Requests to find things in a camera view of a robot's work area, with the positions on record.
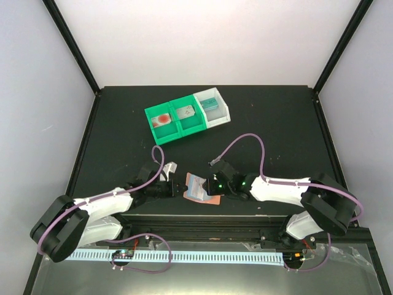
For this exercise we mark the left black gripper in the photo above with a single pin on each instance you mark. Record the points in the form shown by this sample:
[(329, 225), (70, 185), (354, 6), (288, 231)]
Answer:
[(173, 192)]

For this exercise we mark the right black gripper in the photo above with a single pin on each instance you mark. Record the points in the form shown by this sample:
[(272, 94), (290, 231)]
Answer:
[(209, 187)]

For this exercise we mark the pink leather card holder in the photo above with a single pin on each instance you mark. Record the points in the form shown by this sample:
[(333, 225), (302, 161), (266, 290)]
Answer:
[(196, 193)]

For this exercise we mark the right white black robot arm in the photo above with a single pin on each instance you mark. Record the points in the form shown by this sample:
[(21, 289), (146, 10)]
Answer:
[(327, 206)]

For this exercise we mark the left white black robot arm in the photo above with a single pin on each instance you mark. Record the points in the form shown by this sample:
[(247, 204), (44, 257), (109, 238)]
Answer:
[(71, 223)]

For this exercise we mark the red white credit card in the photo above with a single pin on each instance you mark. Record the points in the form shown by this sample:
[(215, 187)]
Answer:
[(161, 120)]

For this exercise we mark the silver pagoda credit card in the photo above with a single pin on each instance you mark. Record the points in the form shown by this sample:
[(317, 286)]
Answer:
[(185, 112)]

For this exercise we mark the teal credit card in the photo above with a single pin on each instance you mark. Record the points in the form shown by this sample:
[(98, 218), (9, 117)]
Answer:
[(209, 104)]

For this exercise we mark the left green bin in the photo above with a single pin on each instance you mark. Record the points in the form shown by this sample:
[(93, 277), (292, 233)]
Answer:
[(166, 133)]

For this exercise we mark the green bin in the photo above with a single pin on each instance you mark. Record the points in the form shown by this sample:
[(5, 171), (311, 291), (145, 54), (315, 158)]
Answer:
[(166, 133), (192, 124)]

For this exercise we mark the middle green bin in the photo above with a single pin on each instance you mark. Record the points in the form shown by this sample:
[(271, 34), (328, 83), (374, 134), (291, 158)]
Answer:
[(192, 124)]

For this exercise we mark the white bin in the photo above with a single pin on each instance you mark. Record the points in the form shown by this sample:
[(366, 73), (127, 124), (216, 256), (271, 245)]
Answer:
[(216, 117)]

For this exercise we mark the left electronics board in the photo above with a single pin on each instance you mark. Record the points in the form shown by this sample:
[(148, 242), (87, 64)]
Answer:
[(123, 254)]

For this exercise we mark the electronics board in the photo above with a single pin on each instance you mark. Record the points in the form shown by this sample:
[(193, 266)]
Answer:
[(123, 254), (297, 256)]

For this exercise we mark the right electronics board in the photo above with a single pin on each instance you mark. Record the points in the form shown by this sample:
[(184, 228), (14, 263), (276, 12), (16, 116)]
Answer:
[(297, 256)]

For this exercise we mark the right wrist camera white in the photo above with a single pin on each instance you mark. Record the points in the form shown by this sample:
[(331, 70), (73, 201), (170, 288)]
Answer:
[(214, 161)]

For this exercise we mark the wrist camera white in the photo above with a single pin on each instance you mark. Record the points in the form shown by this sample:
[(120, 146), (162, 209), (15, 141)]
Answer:
[(168, 169), (214, 161)]

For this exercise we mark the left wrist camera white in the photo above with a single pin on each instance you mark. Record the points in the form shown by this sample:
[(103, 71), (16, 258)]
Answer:
[(168, 169)]

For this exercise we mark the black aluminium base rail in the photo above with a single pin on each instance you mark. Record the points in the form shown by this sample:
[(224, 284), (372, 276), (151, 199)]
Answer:
[(266, 230)]

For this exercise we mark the white slotted cable duct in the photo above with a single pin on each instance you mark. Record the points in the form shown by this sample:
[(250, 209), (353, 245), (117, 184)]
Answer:
[(193, 257)]

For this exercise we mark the left black frame post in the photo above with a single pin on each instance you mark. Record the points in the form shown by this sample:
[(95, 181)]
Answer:
[(71, 43)]

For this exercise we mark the black frame post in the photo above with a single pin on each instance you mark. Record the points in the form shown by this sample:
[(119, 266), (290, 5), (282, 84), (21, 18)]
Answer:
[(349, 31), (71, 43)]

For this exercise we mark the right black frame post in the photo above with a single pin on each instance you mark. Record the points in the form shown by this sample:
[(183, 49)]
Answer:
[(349, 31)]

